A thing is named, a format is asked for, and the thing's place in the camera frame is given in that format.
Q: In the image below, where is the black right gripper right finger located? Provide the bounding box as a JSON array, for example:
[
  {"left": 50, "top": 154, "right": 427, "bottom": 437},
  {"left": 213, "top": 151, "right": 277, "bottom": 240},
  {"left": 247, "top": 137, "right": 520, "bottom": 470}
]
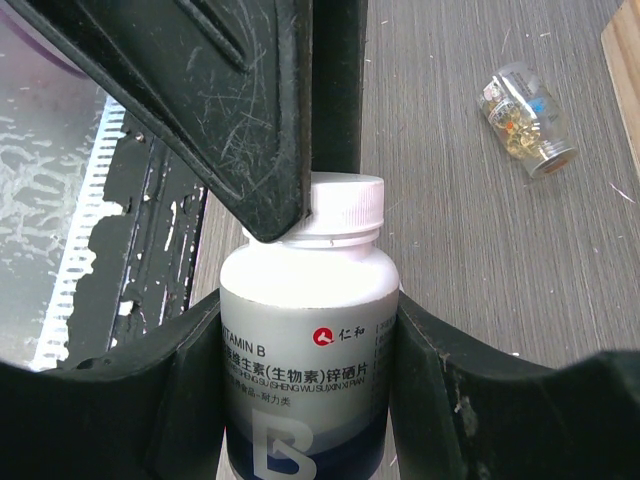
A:
[{"left": 391, "top": 296, "right": 639, "bottom": 479}]

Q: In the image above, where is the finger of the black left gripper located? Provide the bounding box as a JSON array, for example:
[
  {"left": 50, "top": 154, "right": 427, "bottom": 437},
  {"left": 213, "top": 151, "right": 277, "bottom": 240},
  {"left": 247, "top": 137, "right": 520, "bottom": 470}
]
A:
[
  {"left": 311, "top": 0, "right": 369, "bottom": 173},
  {"left": 13, "top": 0, "right": 313, "bottom": 243}
]

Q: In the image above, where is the white slotted cable duct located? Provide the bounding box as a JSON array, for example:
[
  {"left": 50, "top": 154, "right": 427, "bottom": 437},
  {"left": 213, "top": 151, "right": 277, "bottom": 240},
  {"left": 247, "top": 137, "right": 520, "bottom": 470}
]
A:
[{"left": 29, "top": 96, "right": 126, "bottom": 372}]

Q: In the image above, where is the wooden clothes rack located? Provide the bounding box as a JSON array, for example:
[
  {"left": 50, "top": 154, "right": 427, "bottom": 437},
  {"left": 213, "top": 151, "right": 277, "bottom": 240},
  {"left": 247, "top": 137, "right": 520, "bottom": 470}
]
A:
[{"left": 601, "top": 0, "right": 640, "bottom": 172}]

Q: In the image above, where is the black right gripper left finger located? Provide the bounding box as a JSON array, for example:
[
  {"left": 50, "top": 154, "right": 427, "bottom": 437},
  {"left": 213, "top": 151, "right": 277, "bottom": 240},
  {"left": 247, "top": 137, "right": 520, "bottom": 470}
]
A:
[{"left": 1, "top": 292, "right": 223, "bottom": 479}]

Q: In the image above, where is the clear bottle of yellow capsules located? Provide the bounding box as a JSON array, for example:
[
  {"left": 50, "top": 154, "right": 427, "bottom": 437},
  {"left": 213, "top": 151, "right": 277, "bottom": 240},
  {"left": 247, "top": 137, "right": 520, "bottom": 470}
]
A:
[{"left": 478, "top": 62, "right": 578, "bottom": 178}]

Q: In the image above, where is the white pill bottle cap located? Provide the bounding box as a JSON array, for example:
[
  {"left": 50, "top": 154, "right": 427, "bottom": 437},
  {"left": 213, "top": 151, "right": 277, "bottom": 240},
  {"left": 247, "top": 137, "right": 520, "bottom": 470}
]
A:
[{"left": 282, "top": 172, "right": 385, "bottom": 241}]

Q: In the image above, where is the white capped pill bottle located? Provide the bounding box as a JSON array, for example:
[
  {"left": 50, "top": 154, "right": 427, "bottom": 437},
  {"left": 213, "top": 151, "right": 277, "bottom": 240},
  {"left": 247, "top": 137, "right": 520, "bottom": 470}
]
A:
[{"left": 218, "top": 232, "right": 401, "bottom": 480}]

